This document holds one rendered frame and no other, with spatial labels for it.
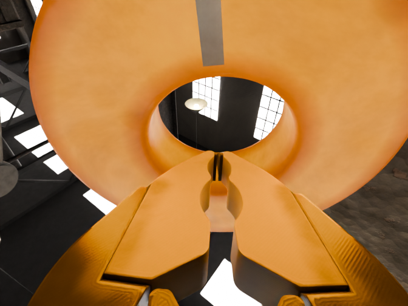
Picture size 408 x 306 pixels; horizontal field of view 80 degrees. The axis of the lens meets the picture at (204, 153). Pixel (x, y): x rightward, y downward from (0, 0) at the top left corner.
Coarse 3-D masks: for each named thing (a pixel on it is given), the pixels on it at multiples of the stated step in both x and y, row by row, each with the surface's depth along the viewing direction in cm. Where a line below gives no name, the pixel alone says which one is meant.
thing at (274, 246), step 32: (224, 160) 12; (256, 192) 10; (288, 192) 10; (256, 224) 8; (288, 224) 8; (256, 256) 7; (288, 256) 7; (320, 256) 7; (256, 288) 7; (288, 288) 6; (320, 288) 6
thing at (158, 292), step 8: (160, 288) 6; (152, 296) 6; (160, 296) 6; (168, 296) 6; (288, 296) 6; (296, 296) 6; (152, 304) 6; (160, 304) 6; (168, 304) 6; (176, 304) 6; (280, 304) 6; (288, 304) 6; (296, 304) 6; (304, 304) 6
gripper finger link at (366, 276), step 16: (304, 208) 9; (320, 224) 8; (336, 224) 8; (336, 240) 8; (352, 240) 8; (336, 256) 7; (352, 256) 7; (368, 256) 7; (352, 272) 7; (368, 272) 7; (384, 272) 7; (352, 288) 6; (368, 288) 6; (384, 288) 6; (400, 288) 6; (320, 304) 6; (336, 304) 6; (352, 304) 6; (368, 304) 6; (384, 304) 6; (400, 304) 6
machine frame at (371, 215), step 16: (400, 160) 34; (384, 176) 37; (400, 176) 35; (368, 192) 40; (384, 192) 38; (400, 192) 36; (336, 208) 45; (352, 208) 43; (368, 208) 41; (384, 208) 39; (400, 208) 38; (352, 224) 45; (368, 224) 43; (384, 224) 41; (400, 224) 39; (368, 240) 45; (384, 240) 43; (400, 240) 41; (384, 256) 44; (400, 256) 42; (400, 272) 44
